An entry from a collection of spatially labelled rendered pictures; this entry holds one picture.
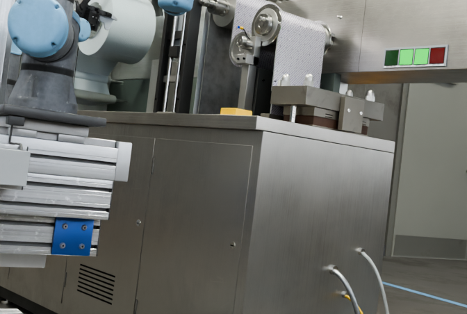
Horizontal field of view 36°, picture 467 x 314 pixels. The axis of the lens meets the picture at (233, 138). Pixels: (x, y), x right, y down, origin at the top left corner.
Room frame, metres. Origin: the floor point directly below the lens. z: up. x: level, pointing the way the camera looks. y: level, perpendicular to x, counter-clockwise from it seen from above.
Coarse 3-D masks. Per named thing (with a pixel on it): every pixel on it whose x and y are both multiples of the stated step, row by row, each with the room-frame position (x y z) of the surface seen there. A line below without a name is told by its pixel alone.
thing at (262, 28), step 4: (264, 16) 2.44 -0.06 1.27; (268, 16) 2.42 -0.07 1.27; (256, 20) 2.46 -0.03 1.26; (260, 20) 2.45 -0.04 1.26; (268, 20) 2.42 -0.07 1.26; (272, 20) 2.43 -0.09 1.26; (256, 24) 2.46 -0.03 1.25; (260, 24) 2.45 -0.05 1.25; (264, 24) 2.44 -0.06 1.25; (268, 24) 2.42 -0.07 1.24; (272, 24) 2.43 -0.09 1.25; (256, 28) 2.46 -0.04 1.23; (260, 28) 2.45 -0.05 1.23; (264, 28) 2.43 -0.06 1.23; (268, 28) 2.42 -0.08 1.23; (256, 32) 2.46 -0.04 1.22; (260, 32) 2.45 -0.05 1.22; (264, 32) 2.43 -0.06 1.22; (268, 32) 2.44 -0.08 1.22
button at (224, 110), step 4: (224, 108) 2.18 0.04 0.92; (228, 108) 2.16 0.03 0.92; (232, 108) 2.15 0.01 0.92; (236, 108) 2.14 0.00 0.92; (220, 112) 2.19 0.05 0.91; (224, 112) 2.17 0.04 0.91; (228, 112) 2.16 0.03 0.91; (232, 112) 2.15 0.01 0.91; (236, 112) 2.14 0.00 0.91; (240, 112) 2.15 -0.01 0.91; (244, 112) 2.16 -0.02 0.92; (248, 112) 2.17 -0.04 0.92
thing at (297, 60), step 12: (276, 48) 2.42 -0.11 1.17; (288, 48) 2.45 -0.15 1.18; (300, 48) 2.49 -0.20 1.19; (312, 48) 2.53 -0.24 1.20; (276, 60) 2.42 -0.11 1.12; (288, 60) 2.46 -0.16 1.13; (300, 60) 2.49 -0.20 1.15; (312, 60) 2.53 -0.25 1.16; (276, 72) 2.42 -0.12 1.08; (288, 72) 2.46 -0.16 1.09; (300, 72) 2.50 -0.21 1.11; (312, 72) 2.54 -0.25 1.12; (276, 84) 2.42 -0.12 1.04; (300, 84) 2.50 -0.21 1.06
